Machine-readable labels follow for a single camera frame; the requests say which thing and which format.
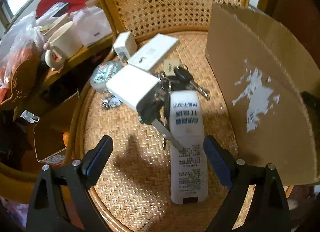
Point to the white power adapter large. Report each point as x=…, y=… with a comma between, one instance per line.
x=136, y=89

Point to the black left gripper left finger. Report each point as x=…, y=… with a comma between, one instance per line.
x=47, y=209

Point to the white tissue box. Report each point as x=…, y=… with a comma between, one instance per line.
x=91, y=25

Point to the cream ceramic mug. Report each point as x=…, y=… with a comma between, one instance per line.
x=61, y=46

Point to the white remote control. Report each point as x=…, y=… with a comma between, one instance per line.
x=189, y=171

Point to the bunch of keys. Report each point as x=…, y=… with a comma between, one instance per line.
x=181, y=80

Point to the cardboard box of oranges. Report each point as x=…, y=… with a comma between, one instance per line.
x=48, y=132

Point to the white flat rectangular device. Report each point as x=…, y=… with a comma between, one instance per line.
x=151, y=54

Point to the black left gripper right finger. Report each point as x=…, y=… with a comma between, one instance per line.
x=269, y=210

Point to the brown cardboard box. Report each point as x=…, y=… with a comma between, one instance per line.
x=262, y=70

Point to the clear plastic bag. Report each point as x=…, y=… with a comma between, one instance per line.
x=21, y=39

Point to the small white plug adapter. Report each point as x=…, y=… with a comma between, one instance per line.
x=125, y=45

